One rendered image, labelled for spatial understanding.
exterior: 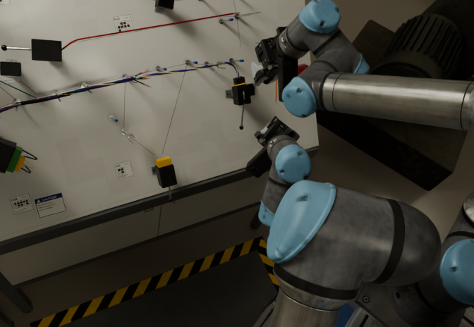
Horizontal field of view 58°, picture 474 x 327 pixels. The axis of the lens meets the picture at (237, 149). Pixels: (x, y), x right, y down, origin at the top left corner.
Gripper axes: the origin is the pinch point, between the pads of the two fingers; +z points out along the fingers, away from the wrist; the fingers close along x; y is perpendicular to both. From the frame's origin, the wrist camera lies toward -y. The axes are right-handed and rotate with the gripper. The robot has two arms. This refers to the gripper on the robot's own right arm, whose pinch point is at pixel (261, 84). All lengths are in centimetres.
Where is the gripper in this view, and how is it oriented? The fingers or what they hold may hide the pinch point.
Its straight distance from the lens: 119.5
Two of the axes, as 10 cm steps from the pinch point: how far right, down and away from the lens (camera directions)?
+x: -9.0, 2.2, -3.8
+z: -3.4, 2.3, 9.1
